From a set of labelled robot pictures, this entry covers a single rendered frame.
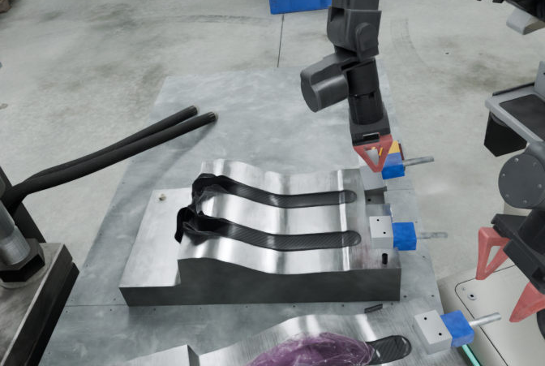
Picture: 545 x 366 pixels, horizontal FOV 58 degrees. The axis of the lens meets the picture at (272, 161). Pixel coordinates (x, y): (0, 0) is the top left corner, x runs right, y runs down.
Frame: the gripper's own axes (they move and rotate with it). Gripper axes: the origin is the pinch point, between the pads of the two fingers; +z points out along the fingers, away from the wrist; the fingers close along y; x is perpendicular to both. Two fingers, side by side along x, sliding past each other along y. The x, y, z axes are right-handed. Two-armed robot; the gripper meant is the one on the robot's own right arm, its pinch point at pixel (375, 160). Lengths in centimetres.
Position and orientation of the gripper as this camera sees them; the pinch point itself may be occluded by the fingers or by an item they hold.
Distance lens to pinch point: 92.8
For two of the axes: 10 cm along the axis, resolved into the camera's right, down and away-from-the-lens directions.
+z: 2.5, 8.3, 5.0
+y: -0.8, 5.3, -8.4
